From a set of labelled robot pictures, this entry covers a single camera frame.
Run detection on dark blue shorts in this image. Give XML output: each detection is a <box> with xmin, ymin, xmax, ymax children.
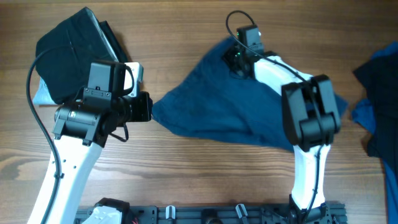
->
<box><xmin>151</xmin><ymin>36</ymin><xmax>349</xmax><ymax>152</ymax></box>

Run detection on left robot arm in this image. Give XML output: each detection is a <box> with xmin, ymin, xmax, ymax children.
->
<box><xmin>28</xmin><ymin>61</ymin><xmax>152</xmax><ymax>223</ymax></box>

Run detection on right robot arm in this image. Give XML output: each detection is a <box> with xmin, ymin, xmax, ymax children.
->
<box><xmin>224</xmin><ymin>23</ymin><xmax>341</xmax><ymax>223</ymax></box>

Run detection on folded black garment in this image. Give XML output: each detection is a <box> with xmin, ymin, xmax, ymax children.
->
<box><xmin>35</xmin><ymin>6</ymin><xmax>129</xmax><ymax>105</ymax></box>

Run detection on folded light grey garment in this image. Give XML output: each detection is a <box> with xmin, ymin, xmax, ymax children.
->
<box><xmin>32</xmin><ymin>7</ymin><xmax>119</xmax><ymax>106</ymax></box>

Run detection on black garment in pile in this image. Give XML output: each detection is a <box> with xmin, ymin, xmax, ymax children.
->
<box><xmin>353</xmin><ymin>54</ymin><xmax>397</xmax><ymax>161</ymax></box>

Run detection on blue garment pile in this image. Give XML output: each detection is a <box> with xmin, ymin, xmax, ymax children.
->
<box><xmin>351</xmin><ymin>41</ymin><xmax>397</xmax><ymax>223</ymax></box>

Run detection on right black cable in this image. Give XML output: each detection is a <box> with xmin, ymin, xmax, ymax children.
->
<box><xmin>225</xmin><ymin>10</ymin><xmax>323</xmax><ymax>224</ymax></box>

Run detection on black cable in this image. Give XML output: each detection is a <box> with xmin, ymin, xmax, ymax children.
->
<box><xmin>25</xmin><ymin>46</ymin><xmax>75</xmax><ymax>224</ymax></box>
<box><xmin>225</xmin><ymin>10</ymin><xmax>323</xmax><ymax>224</ymax></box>

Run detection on left white rail clip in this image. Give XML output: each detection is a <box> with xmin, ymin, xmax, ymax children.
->
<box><xmin>165</xmin><ymin>205</ymin><xmax>176</xmax><ymax>220</ymax></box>

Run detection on white rail clip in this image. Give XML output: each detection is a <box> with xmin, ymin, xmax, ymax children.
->
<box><xmin>235</xmin><ymin>203</ymin><xmax>248</xmax><ymax>220</ymax></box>
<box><xmin>165</xmin><ymin>205</ymin><xmax>176</xmax><ymax>220</ymax></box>

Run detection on left black cable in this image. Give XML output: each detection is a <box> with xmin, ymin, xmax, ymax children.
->
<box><xmin>25</xmin><ymin>46</ymin><xmax>75</xmax><ymax>224</ymax></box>

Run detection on right white rail clip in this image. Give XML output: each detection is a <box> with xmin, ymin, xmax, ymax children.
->
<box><xmin>235</xmin><ymin>203</ymin><xmax>248</xmax><ymax>220</ymax></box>

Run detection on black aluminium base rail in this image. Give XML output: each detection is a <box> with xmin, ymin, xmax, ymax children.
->
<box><xmin>74</xmin><ymin>203</ymin><xmax>348</xmax><ymax>224</ymax></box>

